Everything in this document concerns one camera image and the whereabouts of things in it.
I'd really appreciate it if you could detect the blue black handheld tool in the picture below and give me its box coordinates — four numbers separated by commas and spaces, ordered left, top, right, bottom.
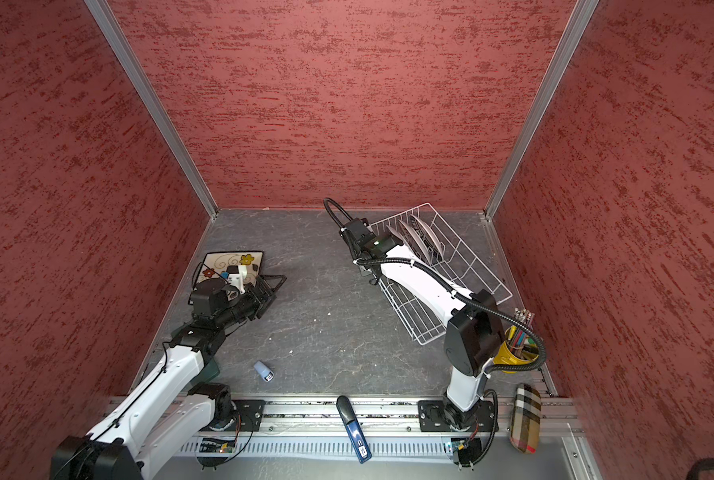
336, 395, 372, 464

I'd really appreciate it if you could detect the round patterned plate middle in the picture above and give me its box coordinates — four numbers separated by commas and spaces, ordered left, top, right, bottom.
398, 220, 432, 264

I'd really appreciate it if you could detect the small circuit board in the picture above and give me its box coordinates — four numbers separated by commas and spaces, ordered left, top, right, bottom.
198, 437, 237, 455
447, 438, 483, 468

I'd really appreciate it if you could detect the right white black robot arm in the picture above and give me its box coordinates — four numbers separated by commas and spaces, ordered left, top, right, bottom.
339, 219, 504, 431

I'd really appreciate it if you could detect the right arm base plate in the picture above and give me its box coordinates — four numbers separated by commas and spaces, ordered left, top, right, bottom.
417, 398, 497, 433

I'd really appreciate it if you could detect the aluminium front rail frame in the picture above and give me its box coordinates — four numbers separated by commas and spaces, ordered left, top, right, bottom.
170, 391, 596, 479

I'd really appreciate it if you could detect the plaid pouch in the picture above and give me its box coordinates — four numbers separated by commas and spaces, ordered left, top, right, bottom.
510, 383, 542, 454

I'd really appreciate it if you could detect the small light blue object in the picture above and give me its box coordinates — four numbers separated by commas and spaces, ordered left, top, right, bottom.
254, 361, 274, 382

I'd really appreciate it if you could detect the left aluminium corner post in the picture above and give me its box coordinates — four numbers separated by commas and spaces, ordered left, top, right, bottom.
84, 0, 220, 220

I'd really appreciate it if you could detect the floral square ceramic plate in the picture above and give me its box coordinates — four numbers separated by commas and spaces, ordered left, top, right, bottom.
192, 251, 264, 286

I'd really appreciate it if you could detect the left small circuit board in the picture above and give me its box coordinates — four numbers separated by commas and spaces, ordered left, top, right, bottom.
198, 437, 237, 455

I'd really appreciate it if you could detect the round patterned plate back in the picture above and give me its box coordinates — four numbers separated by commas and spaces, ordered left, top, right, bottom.
410, 215, 444, 261

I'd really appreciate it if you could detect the dark green block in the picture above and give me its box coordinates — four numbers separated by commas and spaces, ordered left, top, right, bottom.
200, 358, 220, 383

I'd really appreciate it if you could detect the round patterned plate front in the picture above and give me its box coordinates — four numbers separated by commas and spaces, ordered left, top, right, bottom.
386, 224, 409, 246

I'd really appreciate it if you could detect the black corrugated cable conduit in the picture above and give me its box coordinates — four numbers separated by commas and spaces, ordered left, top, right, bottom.
323, 197, 548, 374

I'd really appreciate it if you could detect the yellow pen cup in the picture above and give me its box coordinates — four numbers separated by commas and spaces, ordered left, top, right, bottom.
488, 309, 547, 373

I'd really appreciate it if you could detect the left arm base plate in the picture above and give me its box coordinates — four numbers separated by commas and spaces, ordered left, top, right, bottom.
199, 399, 266, 434

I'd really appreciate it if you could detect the round patterned plate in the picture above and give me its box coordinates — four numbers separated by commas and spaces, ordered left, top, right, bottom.
386, 224, 409, 246
410, 215, 444, 261
398, 220, 432, 264

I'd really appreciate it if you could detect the white wire dish rack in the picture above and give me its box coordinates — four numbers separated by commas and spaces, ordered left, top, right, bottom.
362, 203, 512, 345

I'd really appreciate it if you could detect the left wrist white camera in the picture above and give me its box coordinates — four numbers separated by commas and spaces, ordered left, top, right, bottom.
221, 264, 248, 295

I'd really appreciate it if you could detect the right aluminium corner post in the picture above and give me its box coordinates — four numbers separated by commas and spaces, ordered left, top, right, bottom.
484, 0, 599, 222

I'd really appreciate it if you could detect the right small circuit board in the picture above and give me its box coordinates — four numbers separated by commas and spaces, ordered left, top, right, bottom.
447, 438, 483, 468

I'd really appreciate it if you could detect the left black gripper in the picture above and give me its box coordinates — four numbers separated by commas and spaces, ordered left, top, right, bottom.
217, 275, 288, 329

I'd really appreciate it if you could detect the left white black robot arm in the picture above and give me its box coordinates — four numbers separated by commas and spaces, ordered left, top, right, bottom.
49, 275, 286, 479

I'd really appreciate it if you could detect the aluminium corner post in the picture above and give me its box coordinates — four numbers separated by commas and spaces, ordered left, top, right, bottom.
84, 0, 220, 220
484, 0, 599, 222

